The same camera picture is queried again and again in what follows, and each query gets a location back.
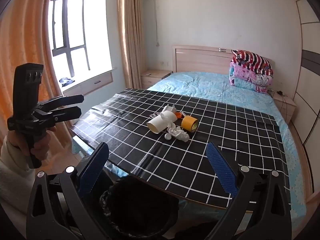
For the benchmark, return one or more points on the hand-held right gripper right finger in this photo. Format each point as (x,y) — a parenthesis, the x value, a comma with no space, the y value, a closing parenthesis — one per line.
(222,170)

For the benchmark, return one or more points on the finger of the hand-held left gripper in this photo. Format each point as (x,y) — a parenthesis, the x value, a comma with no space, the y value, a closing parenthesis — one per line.
(67,113)
(67,99)

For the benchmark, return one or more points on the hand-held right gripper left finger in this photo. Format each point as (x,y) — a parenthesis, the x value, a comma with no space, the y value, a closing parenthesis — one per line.
(92,171)

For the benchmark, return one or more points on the yellow tape roll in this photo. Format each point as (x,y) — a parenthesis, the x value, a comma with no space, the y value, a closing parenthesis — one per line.
(189,123)

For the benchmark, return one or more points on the white tissue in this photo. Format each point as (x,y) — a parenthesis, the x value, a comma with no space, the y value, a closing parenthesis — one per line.
(178,133)

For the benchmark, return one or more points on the black trash bin with bag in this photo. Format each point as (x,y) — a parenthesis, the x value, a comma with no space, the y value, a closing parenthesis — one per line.
(140,205)

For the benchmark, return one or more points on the small white round cap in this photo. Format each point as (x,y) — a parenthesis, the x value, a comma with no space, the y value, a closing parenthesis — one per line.
(167,136)

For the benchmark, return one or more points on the orange bottle cap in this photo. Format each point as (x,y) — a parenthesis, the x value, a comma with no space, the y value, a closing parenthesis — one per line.
(178,115)

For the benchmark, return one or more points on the white paper cup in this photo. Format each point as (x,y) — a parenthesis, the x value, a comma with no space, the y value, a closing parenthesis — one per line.
(158,123)

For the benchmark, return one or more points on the white plastic piece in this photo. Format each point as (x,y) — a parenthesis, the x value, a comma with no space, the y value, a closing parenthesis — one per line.
(170,108)

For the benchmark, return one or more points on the person's left forearm white sleeve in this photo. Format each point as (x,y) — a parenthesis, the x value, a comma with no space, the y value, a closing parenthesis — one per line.
(11,180)

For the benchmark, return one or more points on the person's left hand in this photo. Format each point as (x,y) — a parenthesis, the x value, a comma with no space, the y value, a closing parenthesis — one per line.
(37,148)

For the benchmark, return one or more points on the dark cloth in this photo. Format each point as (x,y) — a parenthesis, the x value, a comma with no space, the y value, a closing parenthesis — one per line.
(67,80)

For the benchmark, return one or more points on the wooden window bench with drawers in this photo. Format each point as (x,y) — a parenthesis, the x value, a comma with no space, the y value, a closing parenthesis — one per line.
(95,81)

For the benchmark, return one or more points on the black white grid tablecloth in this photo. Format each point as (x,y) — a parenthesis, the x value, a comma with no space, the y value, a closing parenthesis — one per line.
(225,135)

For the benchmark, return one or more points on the orange curtain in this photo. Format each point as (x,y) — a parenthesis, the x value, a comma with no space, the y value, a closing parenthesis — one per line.
(22,42)

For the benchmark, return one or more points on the dark framed window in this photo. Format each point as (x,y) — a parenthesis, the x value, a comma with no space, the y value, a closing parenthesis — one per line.
(66,47)

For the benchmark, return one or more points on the wooden nightstand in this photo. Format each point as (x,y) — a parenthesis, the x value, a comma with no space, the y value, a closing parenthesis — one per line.
(152,80)
(285,105)

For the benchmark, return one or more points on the light blue folded blanket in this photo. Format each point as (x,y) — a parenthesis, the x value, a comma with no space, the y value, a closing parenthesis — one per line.
(246,86)

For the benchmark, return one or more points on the beige curtain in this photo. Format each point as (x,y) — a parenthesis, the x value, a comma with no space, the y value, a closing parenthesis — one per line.
(131,35)

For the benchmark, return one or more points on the bed with light blue sheet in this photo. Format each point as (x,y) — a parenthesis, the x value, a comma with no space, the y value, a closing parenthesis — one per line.
(200,82)

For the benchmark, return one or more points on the pink printed folded blanket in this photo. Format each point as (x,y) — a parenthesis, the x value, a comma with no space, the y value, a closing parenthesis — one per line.
(247,73)

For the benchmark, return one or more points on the red striped folded blanket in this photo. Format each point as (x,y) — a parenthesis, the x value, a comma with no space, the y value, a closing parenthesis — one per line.
(252,60)

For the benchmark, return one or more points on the light wooden headboard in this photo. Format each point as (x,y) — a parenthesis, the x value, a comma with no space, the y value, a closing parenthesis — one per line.
(200,57)

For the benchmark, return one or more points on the beige wardrobe with grey stripes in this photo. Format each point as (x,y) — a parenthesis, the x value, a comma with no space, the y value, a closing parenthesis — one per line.
(308,80)

